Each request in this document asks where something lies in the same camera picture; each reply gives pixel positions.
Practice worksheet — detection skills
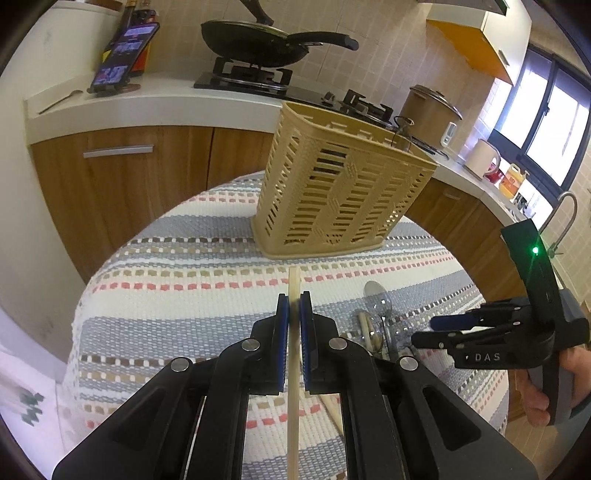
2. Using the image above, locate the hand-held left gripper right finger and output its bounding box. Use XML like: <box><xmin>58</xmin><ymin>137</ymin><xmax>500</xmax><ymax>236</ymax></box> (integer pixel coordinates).
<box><xmin>298</xmin><ymin>291</ymin><xmax>540</xmax><ymax>480</ymax></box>

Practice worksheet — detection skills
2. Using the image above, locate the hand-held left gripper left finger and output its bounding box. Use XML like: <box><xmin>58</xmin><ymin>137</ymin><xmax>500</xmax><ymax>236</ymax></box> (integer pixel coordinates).
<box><xmin>52</xmin><ymin>293</ymin><xmax>291</xmax><ymax>480</ymax></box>

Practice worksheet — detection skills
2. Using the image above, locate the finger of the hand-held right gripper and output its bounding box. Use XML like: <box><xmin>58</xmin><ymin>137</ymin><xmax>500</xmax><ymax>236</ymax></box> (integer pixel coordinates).
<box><xmin>429</xmin><ymin>298</ymin><xmax>532</xmax><ymax>334</ymax></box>
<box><xmin>410</xmin><ymin>320</ymin><xmax>532</xmax><ymax>352</ymax></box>

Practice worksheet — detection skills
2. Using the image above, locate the beige plastic utensil basket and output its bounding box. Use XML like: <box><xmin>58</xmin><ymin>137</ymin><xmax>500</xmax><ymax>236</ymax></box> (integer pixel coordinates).
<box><xmin>252</xmin><ymin>102</ymin><xmax>440</xmax><ymax>260</ymax></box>

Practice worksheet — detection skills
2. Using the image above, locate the person's right hand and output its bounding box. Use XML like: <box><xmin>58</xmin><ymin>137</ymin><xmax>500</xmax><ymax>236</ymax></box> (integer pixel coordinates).
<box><xmin>514</xmin><ymin>345</ymin><xmax>591</xmax><ymax>428</ymax></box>

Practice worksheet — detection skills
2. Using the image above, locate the metal spoon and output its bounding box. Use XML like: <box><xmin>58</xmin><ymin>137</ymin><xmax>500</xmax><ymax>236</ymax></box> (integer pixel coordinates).
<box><xmin>363</xmin><ymin>280</ymin><xmax>403</xmax><ymax>361</ymax></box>

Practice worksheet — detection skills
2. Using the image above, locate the metal kitchen faucet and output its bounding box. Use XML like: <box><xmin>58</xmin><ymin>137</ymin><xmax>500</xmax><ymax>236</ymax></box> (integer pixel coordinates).
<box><xmin>537</xmin><ymin>191</ymin><xmax>579</xmax><ymax>260</ymax></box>

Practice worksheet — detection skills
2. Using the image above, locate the striped woven table cloth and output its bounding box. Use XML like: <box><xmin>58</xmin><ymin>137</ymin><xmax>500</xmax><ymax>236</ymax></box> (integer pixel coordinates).
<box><xmin>62</xmin><ymin>173</ymin><xmax>509</xmax><ymax>480</ymax></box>

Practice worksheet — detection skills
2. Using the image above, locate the yellow cooking oil bottle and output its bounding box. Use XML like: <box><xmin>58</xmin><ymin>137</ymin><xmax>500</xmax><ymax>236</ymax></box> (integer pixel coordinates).
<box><xmin>499</xmin><ymin>162</ymin><xmax>530</xmax><ymax>200</ymax></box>

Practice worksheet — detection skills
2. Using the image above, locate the cream electric kettle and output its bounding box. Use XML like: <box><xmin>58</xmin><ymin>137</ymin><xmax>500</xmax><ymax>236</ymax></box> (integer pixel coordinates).
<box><xmin>462</xmin><ymin>139</ymin><xmax>502</xmax><ymax>180</ymax></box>

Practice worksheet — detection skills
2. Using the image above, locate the dark framed window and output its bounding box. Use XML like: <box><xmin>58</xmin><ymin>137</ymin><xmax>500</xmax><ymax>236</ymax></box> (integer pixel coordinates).
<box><xmin>488</xmin><ymin>43</ymin><xmax>591</xmax><ymax>191</ymax></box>

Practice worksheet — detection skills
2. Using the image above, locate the brown slow cooker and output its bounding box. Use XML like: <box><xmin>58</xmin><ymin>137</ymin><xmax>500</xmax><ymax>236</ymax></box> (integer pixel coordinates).
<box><xmin>397</xmin><ymin>83</ymin><xmax>464</xmax><ymax>148</ymax></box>

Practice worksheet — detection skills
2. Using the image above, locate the black gas stove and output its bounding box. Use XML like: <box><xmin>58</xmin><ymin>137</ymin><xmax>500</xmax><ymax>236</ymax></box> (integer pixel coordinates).
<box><xmin>193</xmin><ymin>58</ymin><xmax>450</xmax><ymax>158</ymax></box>

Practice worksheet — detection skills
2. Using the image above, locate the white patterned cloth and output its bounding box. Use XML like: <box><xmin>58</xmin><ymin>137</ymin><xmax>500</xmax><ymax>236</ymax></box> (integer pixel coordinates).
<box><xmin>0</xmin><ymin>339</ymin><xmax>63</xmax><ymax>464</ymax></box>

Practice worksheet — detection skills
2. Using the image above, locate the white kitchen countertop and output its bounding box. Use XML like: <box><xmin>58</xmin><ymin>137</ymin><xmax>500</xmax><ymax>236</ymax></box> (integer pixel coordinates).
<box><xmin>25</xmin><ymin>69</ymin><xmax>566</xmax><ymax>289</ymax></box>

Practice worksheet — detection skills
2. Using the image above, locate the black wok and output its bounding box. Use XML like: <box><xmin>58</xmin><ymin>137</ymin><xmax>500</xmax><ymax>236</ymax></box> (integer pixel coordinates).
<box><xmin>201</xmin><ymin>0</ymin><xmax>360</xmax><ymax>66</ymax></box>

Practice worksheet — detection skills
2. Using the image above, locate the round wooden phone stand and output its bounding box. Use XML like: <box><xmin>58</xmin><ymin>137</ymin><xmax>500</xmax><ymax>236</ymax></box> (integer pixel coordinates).
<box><xmin>87</xmin><ymin>79</ymin><xmax>140</xmax><ymax>96</ymax></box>

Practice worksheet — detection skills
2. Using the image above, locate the yellow label sauce bottle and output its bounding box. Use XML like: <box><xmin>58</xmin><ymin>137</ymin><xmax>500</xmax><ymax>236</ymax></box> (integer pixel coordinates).
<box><xmin>133</xmin><ymin>0</ymin><xmax>157</xmax><ymax>77</ymax></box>

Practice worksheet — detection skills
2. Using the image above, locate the small spoon on countertop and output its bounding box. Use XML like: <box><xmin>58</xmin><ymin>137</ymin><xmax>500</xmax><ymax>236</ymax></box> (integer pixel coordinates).
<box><xmin>38</xmin><ymin>89</ymin><xmax>84</xmax><ymax>116</ymax></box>

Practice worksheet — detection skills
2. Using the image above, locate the black smartphone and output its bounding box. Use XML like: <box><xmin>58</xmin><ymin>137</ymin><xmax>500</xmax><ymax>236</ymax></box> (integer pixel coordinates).
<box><xmin>89</xmin><ymin>21</ymin><xmax>161</xmax><ymax>93</ymax></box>

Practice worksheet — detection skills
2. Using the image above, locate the white refrigerator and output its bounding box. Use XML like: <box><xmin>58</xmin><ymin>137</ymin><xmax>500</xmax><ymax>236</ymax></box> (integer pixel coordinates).
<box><xmin>18</xmin><ymin>0</ymin><xmax>127</xmax><ymax>100</ymax></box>

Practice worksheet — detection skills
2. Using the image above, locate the metal cabinet handle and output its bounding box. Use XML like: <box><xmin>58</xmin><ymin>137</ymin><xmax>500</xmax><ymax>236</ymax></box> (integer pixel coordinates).
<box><xmin>83</xmin><ymin>144</ymin><xmax>155</xmax><ymax>160</ymax></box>

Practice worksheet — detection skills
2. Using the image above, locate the white and orange wall cabinet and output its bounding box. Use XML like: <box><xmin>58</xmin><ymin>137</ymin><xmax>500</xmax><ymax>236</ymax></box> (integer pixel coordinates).
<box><xmin>425</xmin><ymin>0</ymin><xmax>532</xmax><ymax>87</ymax></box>

